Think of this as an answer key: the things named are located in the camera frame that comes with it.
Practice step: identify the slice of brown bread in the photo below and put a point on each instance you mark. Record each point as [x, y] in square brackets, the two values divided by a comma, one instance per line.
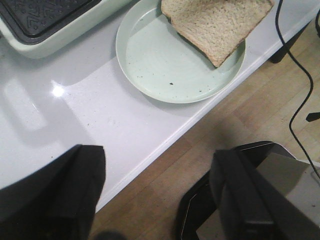
[215, 27]

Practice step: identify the light green plate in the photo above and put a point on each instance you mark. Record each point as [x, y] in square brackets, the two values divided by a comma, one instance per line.
[163, 65]

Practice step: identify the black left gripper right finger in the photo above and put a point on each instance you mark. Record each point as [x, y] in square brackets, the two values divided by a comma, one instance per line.
[250, 208]

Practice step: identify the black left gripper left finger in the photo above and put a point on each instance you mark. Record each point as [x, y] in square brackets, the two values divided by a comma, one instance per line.
[58, 201]

